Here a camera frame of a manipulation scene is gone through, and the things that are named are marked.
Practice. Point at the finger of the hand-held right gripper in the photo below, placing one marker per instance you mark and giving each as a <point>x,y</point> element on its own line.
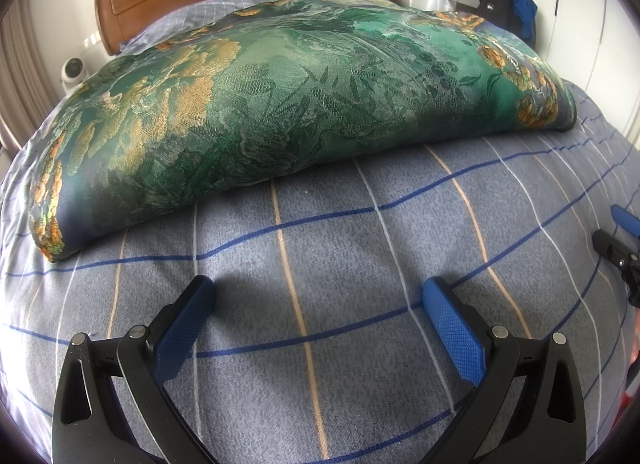
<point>617,254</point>
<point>627,221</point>

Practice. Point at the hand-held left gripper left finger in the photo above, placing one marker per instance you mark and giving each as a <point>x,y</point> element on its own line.
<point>185,324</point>

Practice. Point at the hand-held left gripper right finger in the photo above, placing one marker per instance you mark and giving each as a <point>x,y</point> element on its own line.
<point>455,329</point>

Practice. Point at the blue plaid bed sheet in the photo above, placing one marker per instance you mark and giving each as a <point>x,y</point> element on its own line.
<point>350,244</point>

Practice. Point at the white wardrobe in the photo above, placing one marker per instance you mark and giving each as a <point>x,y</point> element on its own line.
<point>565,19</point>

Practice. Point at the blue jacket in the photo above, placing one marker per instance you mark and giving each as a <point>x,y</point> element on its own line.
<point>524,9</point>

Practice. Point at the black backpack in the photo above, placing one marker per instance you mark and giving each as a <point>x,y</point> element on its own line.
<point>495,6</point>

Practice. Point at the white round fan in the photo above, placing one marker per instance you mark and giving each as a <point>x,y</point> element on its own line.
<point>74,74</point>

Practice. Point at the beige curtain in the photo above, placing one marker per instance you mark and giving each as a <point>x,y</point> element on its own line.
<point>20,69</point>

